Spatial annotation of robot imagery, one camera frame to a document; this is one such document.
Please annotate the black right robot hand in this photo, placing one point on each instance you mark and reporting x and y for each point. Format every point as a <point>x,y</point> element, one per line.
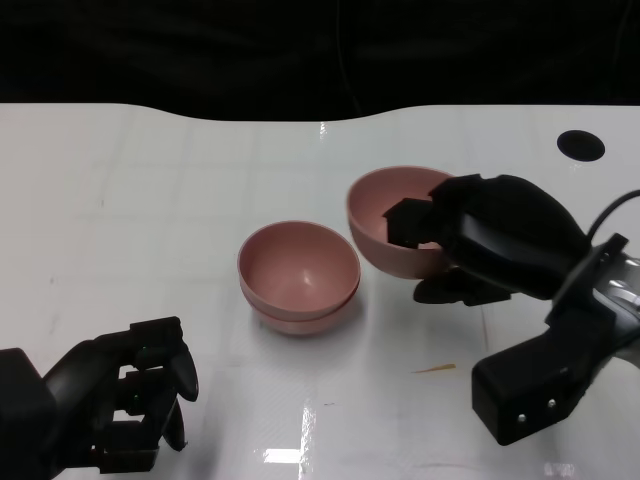
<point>515,235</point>

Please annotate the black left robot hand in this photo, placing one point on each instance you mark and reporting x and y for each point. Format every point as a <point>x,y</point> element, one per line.
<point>90,390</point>

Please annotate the pink plastic bowl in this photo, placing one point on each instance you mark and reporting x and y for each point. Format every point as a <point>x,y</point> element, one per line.
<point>300,325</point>
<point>300,270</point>
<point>370,235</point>

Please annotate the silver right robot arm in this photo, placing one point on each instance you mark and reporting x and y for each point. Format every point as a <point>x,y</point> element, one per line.
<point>625,290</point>

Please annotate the black round table grommet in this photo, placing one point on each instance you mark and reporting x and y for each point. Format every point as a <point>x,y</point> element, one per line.
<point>581,145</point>

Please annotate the orange wood sliver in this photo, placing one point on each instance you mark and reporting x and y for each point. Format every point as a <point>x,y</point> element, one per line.
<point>435,369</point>

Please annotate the black backdrop curtain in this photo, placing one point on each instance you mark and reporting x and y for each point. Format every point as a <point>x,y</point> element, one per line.
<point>150,50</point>

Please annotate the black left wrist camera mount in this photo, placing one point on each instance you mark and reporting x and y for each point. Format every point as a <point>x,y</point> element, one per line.
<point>22,400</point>

